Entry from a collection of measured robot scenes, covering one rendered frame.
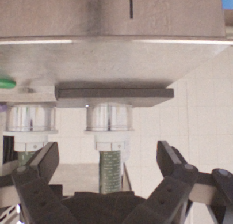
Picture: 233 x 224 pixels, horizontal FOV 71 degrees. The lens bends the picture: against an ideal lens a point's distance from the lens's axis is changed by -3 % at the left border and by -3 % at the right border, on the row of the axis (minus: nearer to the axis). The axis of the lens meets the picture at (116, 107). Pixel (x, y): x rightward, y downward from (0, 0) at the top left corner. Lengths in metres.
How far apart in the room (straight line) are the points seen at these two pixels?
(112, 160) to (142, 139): 1.53
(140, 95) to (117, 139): 0.07
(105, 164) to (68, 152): 1.58
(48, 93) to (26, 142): 0.08
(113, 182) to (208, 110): 1.81
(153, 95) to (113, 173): 0.11
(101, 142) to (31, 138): 0.09
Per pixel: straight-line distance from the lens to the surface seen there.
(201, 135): 1.96
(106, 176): 0.24
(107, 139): 0.22
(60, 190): 0.31
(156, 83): 0.18
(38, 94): 0.19
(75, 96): 0.19
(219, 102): 2.07
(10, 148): 0.57
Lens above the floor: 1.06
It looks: 5 degrees down
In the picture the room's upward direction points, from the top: 179 degrees clockwise
